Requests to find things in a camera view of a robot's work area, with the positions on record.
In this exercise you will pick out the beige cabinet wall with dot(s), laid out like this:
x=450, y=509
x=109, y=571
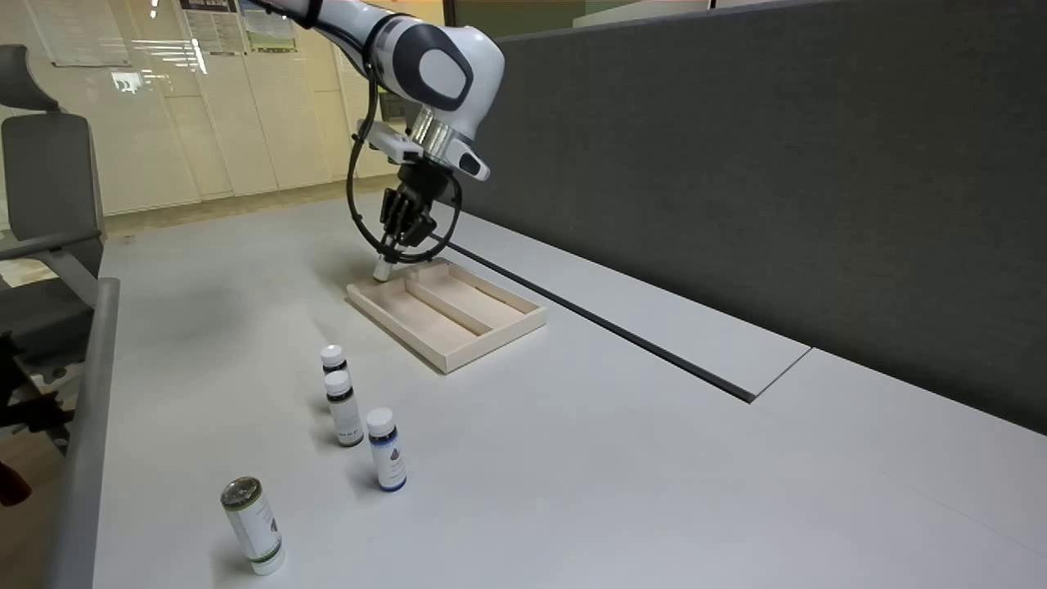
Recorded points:
x=165, y=164

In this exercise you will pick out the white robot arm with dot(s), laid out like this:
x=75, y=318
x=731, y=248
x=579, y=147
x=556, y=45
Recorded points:
x=435, y=65

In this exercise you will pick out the shallow wooden tray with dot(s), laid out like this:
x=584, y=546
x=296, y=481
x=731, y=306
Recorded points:
x=494, y=338

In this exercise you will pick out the large grey partition panel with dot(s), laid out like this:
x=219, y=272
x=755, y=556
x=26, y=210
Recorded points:
x=764, y=164

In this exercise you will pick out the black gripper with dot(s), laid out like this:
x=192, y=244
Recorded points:
x=420, y=196

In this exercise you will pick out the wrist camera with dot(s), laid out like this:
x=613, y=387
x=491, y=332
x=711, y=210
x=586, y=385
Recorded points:
x=462, y=158

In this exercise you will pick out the grey office chair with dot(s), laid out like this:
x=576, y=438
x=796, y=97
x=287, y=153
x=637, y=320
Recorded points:
x=49, y=185

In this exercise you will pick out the small white bottle silver cap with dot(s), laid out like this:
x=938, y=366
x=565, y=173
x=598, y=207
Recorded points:
x=254, y=524

